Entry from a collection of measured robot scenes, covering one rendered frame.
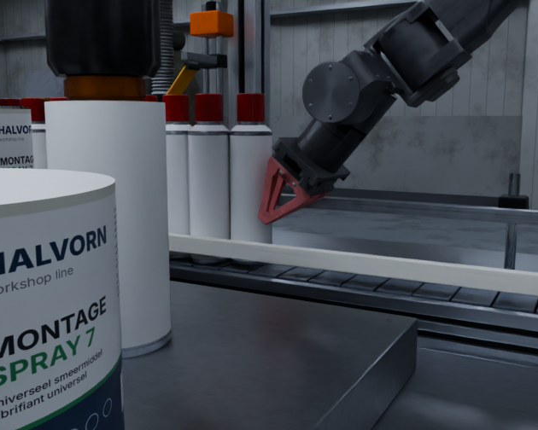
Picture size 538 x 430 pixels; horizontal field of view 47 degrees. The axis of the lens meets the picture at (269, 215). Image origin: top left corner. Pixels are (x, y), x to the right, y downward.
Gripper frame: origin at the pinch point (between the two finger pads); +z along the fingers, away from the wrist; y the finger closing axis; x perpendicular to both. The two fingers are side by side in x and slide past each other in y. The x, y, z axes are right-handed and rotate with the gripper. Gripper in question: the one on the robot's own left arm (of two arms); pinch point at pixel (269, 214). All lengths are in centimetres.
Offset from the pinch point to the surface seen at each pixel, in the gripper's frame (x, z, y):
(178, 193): -10.6, 6.2, 0.9
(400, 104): -156, 71, -735
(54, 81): -633, 408, -727
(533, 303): 26.4, -13.5, 1.7
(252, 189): -3.4, -0.9, 0.3
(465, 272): 19.9, -12.0, 4.5
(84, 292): 8.3, -10.9, 45.4
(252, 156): -5.9, -3.9, 0.3
